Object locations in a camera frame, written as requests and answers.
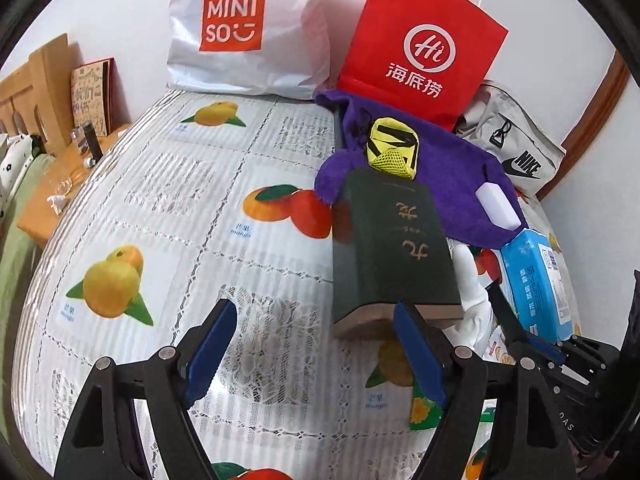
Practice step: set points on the printed book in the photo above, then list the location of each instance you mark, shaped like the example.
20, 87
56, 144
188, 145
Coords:
90, 95

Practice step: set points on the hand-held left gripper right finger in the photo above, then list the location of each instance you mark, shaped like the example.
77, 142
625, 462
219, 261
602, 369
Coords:
420, 355

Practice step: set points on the yellow black mesh pouch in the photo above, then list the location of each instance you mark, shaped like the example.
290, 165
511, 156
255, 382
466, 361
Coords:
385, 152

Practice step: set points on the green printed tissue pack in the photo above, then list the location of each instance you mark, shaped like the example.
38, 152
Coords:
425, 410

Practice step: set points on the red paper bag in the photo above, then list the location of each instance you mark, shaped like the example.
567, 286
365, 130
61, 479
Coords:
390, 20

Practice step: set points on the small glass jar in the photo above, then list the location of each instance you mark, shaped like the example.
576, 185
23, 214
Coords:
79, 144

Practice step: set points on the purple towel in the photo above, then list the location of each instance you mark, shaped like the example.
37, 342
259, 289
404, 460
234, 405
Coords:
450, 170

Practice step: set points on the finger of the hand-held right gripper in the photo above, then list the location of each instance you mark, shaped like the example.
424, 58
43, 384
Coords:
505, 315

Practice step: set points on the blue tissue pack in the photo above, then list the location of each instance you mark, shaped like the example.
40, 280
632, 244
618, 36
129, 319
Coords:
535, 280

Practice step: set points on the wooden nightstand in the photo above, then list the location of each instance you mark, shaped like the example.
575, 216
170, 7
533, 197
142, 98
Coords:
45, 210

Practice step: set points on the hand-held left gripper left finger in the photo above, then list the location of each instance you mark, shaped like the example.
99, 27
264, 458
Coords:
212, 350

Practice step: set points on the small black device on shelf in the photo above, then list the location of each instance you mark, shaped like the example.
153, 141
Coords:
92, 140

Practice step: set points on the polka dot pillow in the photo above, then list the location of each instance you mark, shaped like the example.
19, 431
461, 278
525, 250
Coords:
15, 170

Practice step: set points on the white rectangular box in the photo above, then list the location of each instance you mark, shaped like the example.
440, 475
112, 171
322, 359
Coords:
497, 205

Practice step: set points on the grey fabric bag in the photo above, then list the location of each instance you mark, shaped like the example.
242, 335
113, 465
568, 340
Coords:
525, 140

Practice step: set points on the dark green box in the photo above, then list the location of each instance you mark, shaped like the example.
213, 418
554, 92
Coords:
390, 250

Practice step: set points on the white plastic shopping bag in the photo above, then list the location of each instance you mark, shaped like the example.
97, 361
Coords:
280, 20

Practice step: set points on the wooden headboard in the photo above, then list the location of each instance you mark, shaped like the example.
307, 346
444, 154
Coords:
50, 85

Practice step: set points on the green bed sheet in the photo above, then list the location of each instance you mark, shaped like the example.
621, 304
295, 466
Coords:
15, 250

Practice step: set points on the wooden door frame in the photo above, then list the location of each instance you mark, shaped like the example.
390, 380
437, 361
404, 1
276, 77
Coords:
600, 110

